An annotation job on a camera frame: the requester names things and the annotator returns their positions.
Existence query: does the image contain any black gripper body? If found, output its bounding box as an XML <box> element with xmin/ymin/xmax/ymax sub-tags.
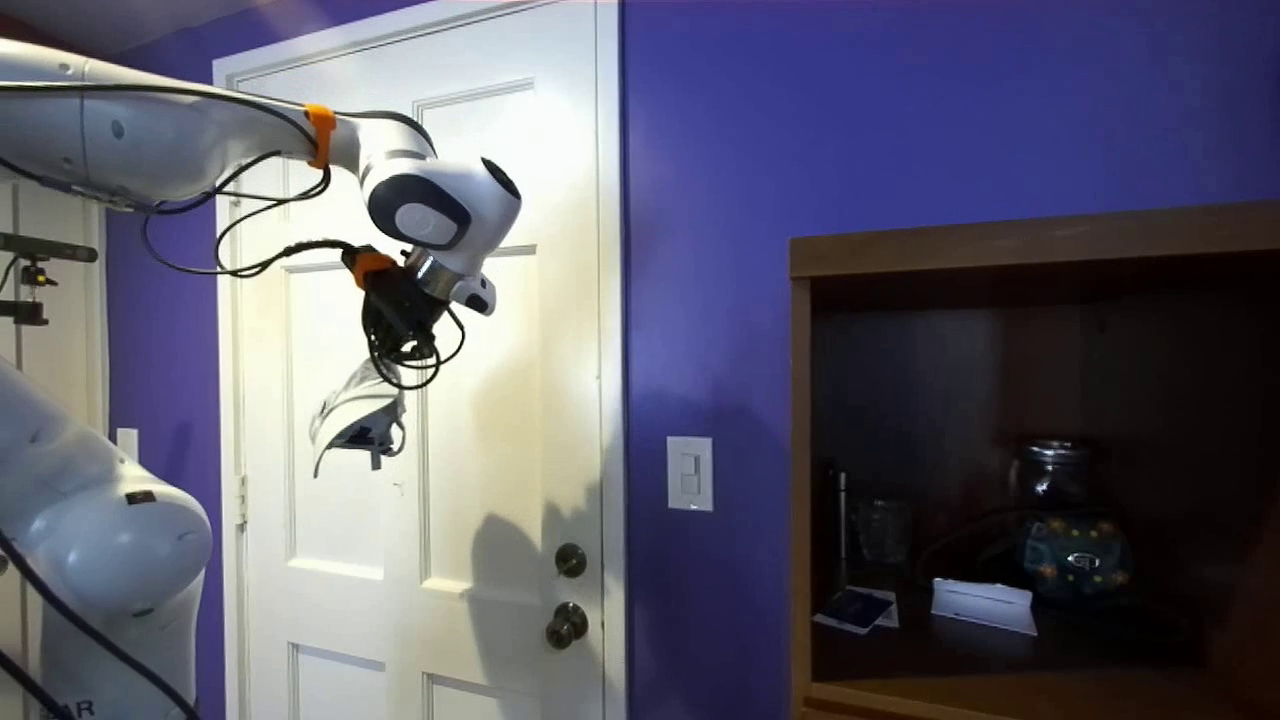
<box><xmin>360</xmin><ymin>269</ymin><xmax>445</xmax><ymax>365</ymax></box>

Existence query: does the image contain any white patterned snapback cap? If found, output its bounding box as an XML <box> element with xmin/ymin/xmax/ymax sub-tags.
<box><xmin>308</xmin><ymin>358</ymin><xmax>403</xmax><ymax>466</ymax></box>

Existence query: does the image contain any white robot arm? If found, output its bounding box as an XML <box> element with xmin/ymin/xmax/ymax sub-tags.
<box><xmin>0</xmin><ymin>40</ymin><xmax>519</xmax><ymax>720</ymax></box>

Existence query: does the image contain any white panelled door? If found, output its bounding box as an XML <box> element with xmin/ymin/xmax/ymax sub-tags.
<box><xmin>218</xmin><ymin>0</ymin><xmax>625</xmax><ymax>720</ymax></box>

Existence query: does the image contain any white closet door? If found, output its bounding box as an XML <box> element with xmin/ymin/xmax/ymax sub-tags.
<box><xmin>0</xmin><ymin>181</ymin><xmax>110</xmax><ymax>666</ymax></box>

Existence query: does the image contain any dark round door knob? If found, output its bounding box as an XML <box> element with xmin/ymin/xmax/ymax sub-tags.
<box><xmin>543</xmin><ymin>602</ymin><xmax>588</xmax><ymax>653</ymax></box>

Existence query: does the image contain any brown wooden cabinet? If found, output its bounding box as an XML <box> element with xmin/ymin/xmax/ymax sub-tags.
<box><xmin>790</xmin><ymin>205</ymin><xmax>1280</xmax><ymax>720</ymax></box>

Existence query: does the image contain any small dark book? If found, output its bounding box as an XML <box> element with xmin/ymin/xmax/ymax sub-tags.
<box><xmin>815</xmin><ymin>586</ymin><xmax>896</xmax><ymax>636</ymax></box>

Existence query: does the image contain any white folded paper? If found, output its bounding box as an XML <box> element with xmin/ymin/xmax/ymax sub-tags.
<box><xmin>931</xmin><ymin>576</ymin><xmax>1035</xmax><ymax>636</ymax></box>

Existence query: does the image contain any dark glass jar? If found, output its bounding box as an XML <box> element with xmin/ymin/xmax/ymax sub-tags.
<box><xmin>1008</xmin><ymin>435</ymin><xmax>1134</xmax><ymax>608</ymax></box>

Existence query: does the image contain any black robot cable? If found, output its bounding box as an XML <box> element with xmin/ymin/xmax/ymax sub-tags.
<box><xmin>0</xmin><ymin>77</ymin><xmax>473</xmax><ymax>397</ymax></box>

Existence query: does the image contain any white wall light switch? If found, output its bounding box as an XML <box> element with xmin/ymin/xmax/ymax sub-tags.
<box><xmin>670</xmin><ymin>435</ymin><xmax>716</xmax><ymax>513</ymax></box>

